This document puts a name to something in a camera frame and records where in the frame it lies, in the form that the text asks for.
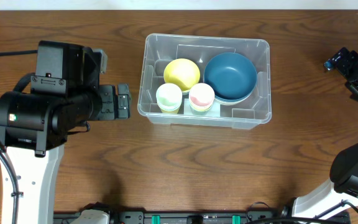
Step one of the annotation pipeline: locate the light blue plastic cup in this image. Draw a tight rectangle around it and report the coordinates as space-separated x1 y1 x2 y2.
157 103 181 110

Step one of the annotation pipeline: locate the white plastic cup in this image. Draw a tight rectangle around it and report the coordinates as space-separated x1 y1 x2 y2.
156 83 182 108

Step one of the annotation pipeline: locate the yellow plastic cup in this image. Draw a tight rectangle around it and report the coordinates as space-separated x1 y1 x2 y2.
160 107 180 114
190 102 213 112

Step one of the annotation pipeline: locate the yellow small bowl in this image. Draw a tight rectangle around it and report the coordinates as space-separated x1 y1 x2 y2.
163 58 201 91

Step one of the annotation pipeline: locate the green plastic cup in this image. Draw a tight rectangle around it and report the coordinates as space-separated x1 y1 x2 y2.
191 108 209 116

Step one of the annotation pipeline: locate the pink plastic cup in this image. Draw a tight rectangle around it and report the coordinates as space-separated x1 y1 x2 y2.
189 83 215 107

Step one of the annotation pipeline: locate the beige bowl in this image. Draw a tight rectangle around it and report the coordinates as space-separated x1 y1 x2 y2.
214 94 251 106

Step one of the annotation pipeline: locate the dark blue bowl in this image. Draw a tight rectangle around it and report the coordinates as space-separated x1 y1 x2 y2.
203 52 257 86
211 80 257 102

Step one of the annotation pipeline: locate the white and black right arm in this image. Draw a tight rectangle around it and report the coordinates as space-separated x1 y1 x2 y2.
129 34 358 223

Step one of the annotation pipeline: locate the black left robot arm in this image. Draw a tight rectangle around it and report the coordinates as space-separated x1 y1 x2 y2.
0 40 131 223

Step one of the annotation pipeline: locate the clear plastic storage container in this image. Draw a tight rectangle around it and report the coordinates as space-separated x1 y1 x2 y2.
137 34 272 129

